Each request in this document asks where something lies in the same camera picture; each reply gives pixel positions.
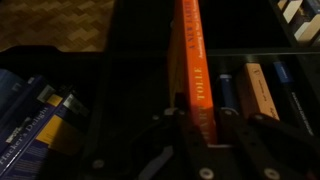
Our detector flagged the black book barcode stickers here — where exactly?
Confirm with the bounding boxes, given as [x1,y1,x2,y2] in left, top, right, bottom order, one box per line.
[0,75,57,158]

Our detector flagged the black cube shelf unit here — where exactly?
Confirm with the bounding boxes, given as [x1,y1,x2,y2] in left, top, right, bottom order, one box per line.
[0,0,320,180]

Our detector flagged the tan thin book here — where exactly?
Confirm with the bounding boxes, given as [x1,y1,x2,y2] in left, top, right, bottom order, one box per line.
[235,62,281,122]

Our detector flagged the blue Hacker's Delight book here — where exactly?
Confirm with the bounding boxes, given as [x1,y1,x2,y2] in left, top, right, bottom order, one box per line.
[0,93,92,180]

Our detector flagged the orange paperback book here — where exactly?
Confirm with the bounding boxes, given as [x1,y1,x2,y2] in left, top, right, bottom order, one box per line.
[167,0,219,145]

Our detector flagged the woven wicker basket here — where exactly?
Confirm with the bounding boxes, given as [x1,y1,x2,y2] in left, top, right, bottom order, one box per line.
[0,0,116,54]

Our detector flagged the small blue book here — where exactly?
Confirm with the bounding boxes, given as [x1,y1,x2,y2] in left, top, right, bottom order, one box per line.
[216,73,241,113]

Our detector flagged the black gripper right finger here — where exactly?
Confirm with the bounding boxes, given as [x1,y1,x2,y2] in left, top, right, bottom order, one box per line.
[219,108,320,180]

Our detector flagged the black book blue label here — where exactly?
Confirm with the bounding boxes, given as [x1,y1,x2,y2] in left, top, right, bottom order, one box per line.
[271,60,316,136]

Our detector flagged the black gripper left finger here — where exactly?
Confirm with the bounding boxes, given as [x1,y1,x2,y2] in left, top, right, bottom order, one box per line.
[83,94,214,180]

